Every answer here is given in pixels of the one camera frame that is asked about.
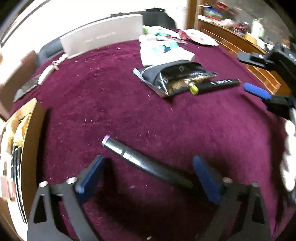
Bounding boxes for yellow capped black marker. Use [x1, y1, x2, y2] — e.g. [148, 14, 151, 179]
[189, 78, 241, 95]

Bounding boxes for green capped black marker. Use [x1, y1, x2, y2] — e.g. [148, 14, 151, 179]
[11, 146, 27, 223]

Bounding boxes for purple capped black marker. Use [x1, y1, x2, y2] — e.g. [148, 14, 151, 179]
[101, 135, 194, 188]

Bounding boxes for yellow snack bag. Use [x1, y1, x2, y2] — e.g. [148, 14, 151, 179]
[13, 113, 32, 147]

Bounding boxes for black foil snack bag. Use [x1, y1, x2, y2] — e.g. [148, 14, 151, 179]
[133, 60, 218, 97]

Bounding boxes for tissue pack blue cartoon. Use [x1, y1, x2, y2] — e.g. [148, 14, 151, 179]
[140, 41, 195, 67]

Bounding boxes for right white gloved hand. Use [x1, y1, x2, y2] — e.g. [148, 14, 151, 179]
[280, 120, 295, 192]

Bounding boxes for wooden brick pattern cabinet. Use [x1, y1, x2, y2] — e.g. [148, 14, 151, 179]
[196, 18, 292, 95]

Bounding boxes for cardboard tray box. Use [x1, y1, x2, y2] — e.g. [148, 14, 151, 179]
[1, 98, 46, 240]

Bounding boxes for pink knitted cloth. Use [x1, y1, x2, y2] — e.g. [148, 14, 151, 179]
[178, 29, 219, 46]

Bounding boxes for black smartphone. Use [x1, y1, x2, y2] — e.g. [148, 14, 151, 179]
[13, 74, 41, 103]

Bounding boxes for green cloth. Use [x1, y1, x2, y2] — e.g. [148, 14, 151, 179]
[142, 25, 180, 39]

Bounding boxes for white car key fob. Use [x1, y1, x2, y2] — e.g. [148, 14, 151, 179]
[38, 54, 68, 85]

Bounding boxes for black leather sofa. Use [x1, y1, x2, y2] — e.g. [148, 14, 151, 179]
[38, 8, 176, 65]

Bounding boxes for long grey box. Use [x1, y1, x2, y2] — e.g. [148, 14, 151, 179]
[60, 14, 143, 59]

